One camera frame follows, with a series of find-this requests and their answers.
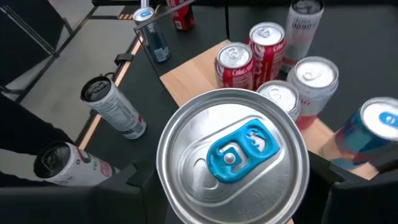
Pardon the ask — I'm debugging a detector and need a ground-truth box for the dark red black can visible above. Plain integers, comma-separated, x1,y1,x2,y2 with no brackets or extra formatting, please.
245,21,287,90

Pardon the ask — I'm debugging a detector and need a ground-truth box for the crimson can silver lid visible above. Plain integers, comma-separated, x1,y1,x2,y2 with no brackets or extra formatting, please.
166,0,196,31

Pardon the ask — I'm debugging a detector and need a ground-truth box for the silver pink can silver lid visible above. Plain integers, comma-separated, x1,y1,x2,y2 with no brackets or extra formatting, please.
256,80,302,122
285,55,340,131

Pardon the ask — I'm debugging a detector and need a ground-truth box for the black aluminium table frame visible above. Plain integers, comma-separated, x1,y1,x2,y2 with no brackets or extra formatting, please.
74,37,144,151

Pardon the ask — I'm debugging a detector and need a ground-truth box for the red Coca-Cola can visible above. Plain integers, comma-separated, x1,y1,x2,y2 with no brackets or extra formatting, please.
214,42,256,91

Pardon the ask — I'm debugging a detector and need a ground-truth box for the black cabinet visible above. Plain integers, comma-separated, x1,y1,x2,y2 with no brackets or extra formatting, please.
0,0,75,90

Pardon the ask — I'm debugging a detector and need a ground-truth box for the slim can teal logo lid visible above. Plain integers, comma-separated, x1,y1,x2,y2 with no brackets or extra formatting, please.
132,6,171,63
320,96,398,170
156,88,311,224

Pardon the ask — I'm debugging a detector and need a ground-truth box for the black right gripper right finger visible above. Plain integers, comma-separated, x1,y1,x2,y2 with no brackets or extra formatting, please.
295,152,398,224

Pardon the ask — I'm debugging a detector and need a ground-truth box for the silver Celsius can black lid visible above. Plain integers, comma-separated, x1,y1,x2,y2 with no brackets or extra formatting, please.
80,75,147,140
33,141,113,187
281,0,325,74

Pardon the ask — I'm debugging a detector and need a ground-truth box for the black edge clamp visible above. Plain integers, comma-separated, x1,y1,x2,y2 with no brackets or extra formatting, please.
113,53,134,67

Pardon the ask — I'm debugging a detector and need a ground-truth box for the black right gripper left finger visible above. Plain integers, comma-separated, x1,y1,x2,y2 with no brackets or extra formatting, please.
0,160,175,224

